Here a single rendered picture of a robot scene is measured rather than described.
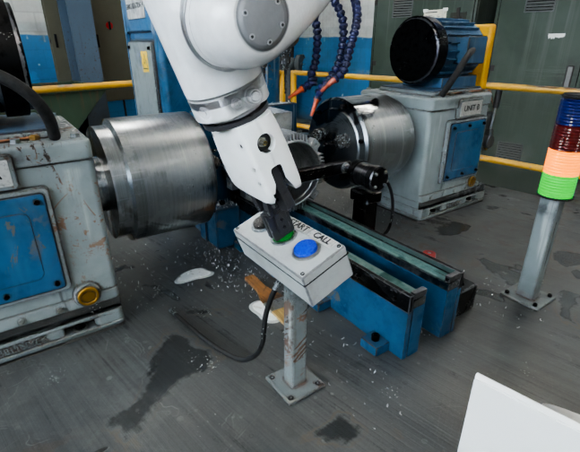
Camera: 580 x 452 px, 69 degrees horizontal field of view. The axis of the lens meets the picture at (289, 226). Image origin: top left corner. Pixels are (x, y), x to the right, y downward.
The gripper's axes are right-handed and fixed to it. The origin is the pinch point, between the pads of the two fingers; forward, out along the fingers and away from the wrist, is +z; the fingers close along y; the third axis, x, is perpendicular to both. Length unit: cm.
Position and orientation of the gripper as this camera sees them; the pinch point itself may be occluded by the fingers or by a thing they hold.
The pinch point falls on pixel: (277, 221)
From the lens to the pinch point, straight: 54.4
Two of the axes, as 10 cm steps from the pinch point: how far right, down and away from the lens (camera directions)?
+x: -7.7, 5.4, -3.4
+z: 2.9, 7.7, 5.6
